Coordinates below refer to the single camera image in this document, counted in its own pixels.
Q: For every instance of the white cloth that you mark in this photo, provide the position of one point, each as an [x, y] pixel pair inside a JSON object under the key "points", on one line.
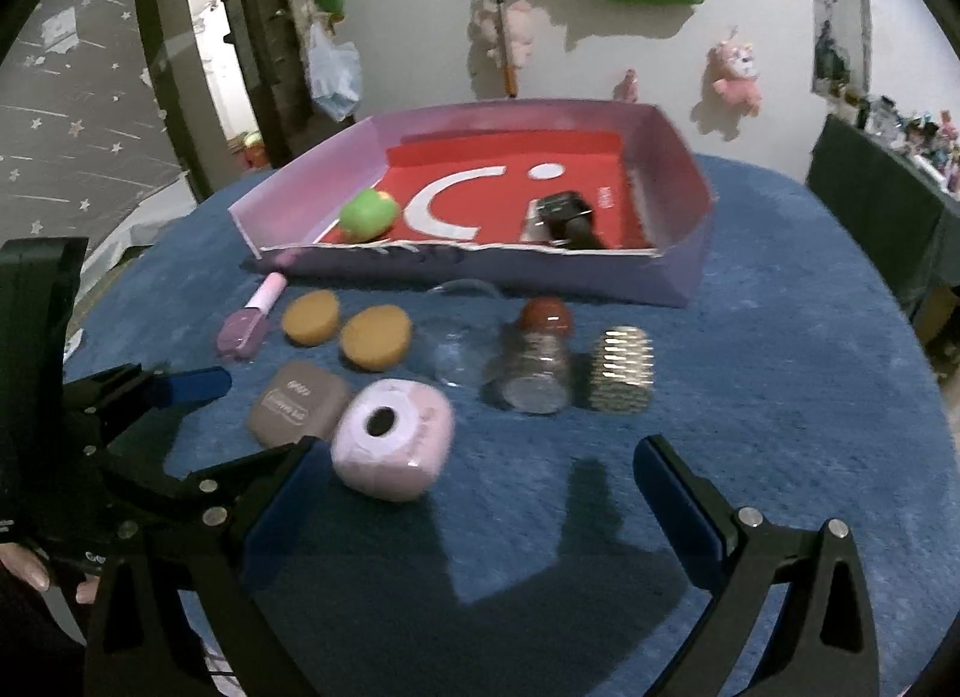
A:
{"points": [[120, 247]]}

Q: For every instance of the pink rounded cube gadget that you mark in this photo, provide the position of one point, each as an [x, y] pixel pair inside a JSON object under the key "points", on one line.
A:
{"points": [[394, 442]]}

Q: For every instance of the round orange sponge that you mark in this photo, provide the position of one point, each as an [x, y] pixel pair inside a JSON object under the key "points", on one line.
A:
{"points": [[375, 338], [310, 320]]}

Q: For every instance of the purple nail polish bottle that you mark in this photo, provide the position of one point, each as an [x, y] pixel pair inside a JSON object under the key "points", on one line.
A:
{"points": [[244, 333]]}

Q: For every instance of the dark green table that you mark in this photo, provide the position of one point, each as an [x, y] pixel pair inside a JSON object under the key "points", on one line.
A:
{"points": [[870, 217]]}

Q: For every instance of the clutter of small trinkets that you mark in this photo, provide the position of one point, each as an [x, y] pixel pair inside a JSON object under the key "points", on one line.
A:
{"points": [[915, 135]]}

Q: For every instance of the grey-brown rounded case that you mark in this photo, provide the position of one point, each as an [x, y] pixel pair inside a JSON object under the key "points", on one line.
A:
{"points": [[296, 404]]}

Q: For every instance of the small pink figure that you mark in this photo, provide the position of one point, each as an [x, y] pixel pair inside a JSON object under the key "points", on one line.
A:
{"points": [[628, 86]]}

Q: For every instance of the narrow wall hanging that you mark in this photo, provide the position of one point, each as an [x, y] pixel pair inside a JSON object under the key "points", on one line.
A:
{"points": [[836, 30]]}

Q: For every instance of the pale pink plush toy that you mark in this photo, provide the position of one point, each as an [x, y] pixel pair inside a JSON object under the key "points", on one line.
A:
{"points": [[521, 30]]}

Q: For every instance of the grey star-print curtain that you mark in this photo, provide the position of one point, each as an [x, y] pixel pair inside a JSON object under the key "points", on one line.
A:
{"points": [[75, 127]]}

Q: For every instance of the clear glass bowl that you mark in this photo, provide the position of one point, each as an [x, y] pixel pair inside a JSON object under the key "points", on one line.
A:
{"points": [[450, 359]]}

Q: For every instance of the clear plastic bag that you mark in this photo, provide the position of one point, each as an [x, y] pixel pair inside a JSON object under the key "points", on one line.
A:
{"points": [[334, 75]]}

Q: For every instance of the dark door frame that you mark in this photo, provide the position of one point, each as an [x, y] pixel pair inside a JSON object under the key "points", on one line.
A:
{"points": [[262, 52]]}

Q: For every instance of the giant pencil toy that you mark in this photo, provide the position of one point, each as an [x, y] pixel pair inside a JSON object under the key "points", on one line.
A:
{"points": [[506, 30]]}

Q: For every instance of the pink cardboard box red lining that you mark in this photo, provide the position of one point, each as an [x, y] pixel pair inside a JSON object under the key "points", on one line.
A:
{"points": [[480, 277]]}

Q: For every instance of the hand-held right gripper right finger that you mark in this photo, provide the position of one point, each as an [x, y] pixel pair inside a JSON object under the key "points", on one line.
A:
{"points": [[675, 509]]}

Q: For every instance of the pink bear plush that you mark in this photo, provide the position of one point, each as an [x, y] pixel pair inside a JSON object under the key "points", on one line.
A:
{"points": [[736, 75]]}

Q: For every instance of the glass jar red lid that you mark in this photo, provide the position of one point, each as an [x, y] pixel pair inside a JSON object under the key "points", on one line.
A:
{"points": [[529, 367]]}

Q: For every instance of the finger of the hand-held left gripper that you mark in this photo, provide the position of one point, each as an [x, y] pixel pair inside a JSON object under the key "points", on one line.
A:
{"points": [[187, 491], [191, 386]]}

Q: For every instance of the green squishy toy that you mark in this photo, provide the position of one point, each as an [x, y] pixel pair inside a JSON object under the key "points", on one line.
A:
{"points": [[367, 215]]}

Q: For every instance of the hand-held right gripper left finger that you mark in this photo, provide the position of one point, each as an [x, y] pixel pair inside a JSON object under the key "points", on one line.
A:
{"points": [[289, 509]]}

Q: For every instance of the person's left hand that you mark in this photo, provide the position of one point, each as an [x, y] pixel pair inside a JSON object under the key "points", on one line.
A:
{"points": [[30, 569]]}

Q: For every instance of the silver ribbed hair roller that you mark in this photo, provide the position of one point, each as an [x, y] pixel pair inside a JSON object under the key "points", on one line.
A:
{"points": [[619, 371]]}

